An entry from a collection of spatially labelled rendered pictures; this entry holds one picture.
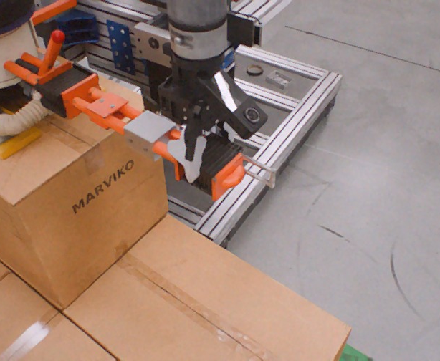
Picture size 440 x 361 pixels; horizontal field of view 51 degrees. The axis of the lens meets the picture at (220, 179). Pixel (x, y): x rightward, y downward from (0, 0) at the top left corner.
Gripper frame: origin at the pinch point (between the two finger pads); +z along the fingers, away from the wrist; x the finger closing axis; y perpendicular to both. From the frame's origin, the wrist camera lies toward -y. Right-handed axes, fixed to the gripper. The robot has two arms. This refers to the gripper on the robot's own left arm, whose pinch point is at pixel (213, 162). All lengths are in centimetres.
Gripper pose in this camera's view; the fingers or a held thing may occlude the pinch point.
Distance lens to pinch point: 76.2
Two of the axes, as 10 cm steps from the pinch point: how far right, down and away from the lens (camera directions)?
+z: 0.0, 7.0, 7.1
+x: -6.0, 5.7, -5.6
